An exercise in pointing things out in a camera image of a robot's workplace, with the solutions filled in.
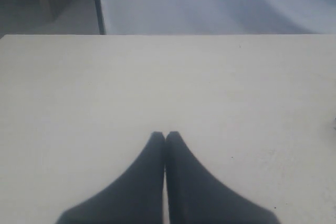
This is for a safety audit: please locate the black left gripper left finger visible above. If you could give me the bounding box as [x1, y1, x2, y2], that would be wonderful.
[57, 132, 165, 223]

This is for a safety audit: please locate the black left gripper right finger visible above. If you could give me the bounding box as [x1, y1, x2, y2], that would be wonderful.
[165, 132, 279, 223]

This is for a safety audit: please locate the white backdrop cloth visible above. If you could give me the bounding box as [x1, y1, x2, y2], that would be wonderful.
[100, 0, 335, 35]

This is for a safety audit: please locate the black backdrop stand pole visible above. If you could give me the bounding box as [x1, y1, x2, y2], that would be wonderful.
[94, 0, 106, 35]

